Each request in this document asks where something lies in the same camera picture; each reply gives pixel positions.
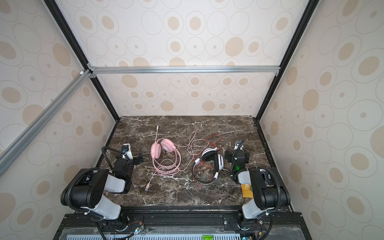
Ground horizontal aluminium rail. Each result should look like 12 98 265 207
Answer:
91 66 280 74

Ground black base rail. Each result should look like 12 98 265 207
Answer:
54 206 311 240

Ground right black corner post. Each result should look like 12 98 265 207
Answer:
255 0 319 123

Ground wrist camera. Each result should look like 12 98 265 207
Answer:
234 141 244 151
122 143 133 160

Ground pink headset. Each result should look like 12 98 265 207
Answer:
150 126 182 177

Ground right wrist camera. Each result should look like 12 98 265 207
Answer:
234 141 244 151

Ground left diagonal aluminium rail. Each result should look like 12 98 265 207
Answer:
1 70 91 175

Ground black corner post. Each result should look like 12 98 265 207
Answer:
43 0 120 122
255 0 319 123

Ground yellow snack bag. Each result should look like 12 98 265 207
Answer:
241 184 253 199

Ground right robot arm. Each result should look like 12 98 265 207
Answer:
225 149 291 220

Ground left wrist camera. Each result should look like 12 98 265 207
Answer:
122 143 133 160

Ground white black headphones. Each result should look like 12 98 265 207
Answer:
192 147 225 186

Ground red headphone cable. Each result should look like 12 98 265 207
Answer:
191 133 223 186

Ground left black corner post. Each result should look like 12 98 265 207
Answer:
43 0 120 122

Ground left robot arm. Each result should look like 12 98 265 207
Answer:
61 144 144 220

